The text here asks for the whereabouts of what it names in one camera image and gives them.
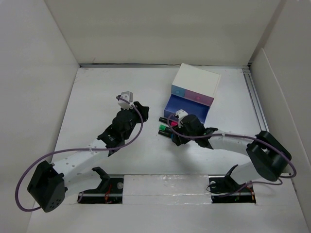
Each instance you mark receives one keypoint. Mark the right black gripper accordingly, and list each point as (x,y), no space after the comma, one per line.
(176,141)

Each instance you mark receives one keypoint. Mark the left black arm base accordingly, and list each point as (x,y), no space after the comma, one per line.
(109,190)

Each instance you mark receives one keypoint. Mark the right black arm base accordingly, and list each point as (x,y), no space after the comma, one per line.
(224,189)

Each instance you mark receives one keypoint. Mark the blue cap black marker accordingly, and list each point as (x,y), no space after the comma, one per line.
(167,134)

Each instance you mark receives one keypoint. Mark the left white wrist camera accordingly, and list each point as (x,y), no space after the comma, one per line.
(126,98)

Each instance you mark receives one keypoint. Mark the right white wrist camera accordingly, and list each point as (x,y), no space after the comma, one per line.
(180,114)

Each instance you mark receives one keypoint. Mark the pink cap black marker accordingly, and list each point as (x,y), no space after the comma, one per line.
(167,122)

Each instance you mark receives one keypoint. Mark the green cap black marker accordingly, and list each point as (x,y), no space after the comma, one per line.
(164,128)

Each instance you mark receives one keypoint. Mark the pink drawer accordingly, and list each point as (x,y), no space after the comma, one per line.
(199,98)

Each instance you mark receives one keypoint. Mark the light blue drawer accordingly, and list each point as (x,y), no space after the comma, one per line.
(178,91)

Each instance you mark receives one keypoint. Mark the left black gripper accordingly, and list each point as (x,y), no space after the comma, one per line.
(143,109)

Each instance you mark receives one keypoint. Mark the metal rail right edge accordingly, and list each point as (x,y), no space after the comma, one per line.
(255,99)

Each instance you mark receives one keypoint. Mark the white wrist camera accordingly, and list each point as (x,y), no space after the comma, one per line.
(180,114)
(126,98)

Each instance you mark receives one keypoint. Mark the white drawer organizer cabinet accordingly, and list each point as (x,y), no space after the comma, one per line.
(197,80)

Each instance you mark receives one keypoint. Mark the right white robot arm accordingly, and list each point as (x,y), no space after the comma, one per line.
(268,158)

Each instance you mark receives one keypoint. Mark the purple blue drawer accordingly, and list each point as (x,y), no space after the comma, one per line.
(176,103)

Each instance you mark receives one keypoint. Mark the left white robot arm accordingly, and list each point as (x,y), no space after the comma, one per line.
(51,183)

